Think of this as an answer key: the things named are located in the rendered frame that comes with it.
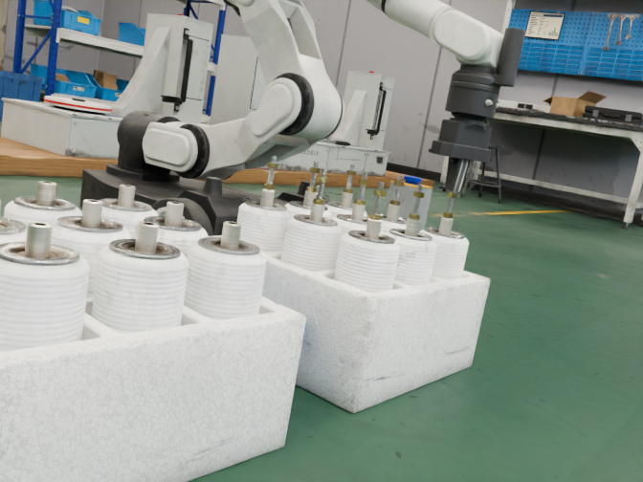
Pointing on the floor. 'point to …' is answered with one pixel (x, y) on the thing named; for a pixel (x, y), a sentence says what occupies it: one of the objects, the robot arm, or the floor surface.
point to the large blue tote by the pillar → (19, 87)
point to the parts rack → (97, 46)
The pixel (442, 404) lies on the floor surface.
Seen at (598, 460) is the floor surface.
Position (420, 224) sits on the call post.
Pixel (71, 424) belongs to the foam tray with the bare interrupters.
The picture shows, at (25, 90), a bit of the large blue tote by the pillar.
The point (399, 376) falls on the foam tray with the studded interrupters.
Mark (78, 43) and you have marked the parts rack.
